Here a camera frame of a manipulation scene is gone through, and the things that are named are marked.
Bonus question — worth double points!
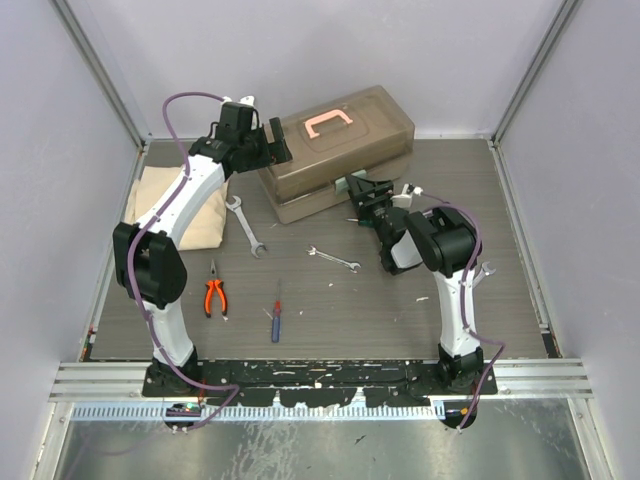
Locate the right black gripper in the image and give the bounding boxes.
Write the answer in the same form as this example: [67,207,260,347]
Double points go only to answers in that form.
[344,174,394,249]

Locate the brown translucent toolbox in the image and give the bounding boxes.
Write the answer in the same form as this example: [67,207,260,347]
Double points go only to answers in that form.
[258,85,415,224]

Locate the silver wrench near right arm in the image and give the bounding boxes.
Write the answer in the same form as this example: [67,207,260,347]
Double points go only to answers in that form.
[472,261,496,288]

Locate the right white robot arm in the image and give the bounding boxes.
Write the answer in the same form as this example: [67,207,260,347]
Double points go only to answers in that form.
[345,175,484,394]

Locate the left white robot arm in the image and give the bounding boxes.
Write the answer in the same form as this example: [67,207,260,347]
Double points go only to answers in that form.
[113,98,292,396]

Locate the small silver wrench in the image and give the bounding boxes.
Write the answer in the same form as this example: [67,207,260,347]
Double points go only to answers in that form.
[307,245,361,273]

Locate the large silver wrench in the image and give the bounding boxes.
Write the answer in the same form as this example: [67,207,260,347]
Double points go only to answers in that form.
[225,195,267,259]

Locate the beige cloth bag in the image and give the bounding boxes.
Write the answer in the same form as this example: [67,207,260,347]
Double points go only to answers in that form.
[124,167,228,251]

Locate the green handled screwdriver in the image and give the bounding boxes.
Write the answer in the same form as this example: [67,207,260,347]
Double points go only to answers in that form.
[346,218,374,228]

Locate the orange handled pliers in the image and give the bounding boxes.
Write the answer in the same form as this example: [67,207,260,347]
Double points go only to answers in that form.
[203,259,228,318]

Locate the blue handled screwdriver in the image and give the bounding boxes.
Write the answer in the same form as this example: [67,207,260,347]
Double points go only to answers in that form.
[271,280,281,343]

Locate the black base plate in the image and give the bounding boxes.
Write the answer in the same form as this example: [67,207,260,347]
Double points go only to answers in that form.
[142,357,501,407]

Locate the slotted cable duct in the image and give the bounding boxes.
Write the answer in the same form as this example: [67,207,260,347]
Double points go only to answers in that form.
[71,401,445,422]

